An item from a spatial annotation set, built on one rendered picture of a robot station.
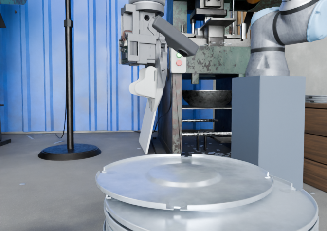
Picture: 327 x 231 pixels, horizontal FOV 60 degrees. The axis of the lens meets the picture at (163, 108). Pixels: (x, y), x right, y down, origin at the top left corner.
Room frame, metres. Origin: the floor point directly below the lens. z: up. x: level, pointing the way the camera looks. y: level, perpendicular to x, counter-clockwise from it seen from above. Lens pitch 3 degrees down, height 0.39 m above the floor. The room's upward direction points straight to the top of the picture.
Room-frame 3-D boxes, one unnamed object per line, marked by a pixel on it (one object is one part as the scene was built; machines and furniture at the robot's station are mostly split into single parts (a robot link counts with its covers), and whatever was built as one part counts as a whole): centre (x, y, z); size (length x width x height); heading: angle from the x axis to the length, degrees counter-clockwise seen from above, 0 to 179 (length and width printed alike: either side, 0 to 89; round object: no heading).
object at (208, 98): (1.78, -0.28, 0.36); 0.34 x 0.34 x 0.10
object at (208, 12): (1.79, -0.28, 0.86); 0.20 x 0.16 x 0.05; 96
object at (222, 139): (1.65, -0.29, 0.14); 0.59 x 0.10 x 0.05; 6
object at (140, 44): (0.59, 0.04, 0.51); 0.09 x 0.08 x 0.12; 113
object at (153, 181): (0.48, -0.03, 0.25); 0.29 x 0.29 x 0.01
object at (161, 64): (0.58, 0.01, 0.45); 0.05 x 0.02 x 0.09; 23
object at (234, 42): (1.78, -0.28, 0.68); 0.45 x 0.30 x 0.06; 96
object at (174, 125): (1.89, 0.00, 0.45); 0.92 x 0.12 x 0.90; 6
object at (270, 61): (1.03, -0.37, 0.50); 0.15 x 0.15 x 0.10
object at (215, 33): (1.61, -0.30, 0.72); 0.25 x 0.14 x 0.14; 6
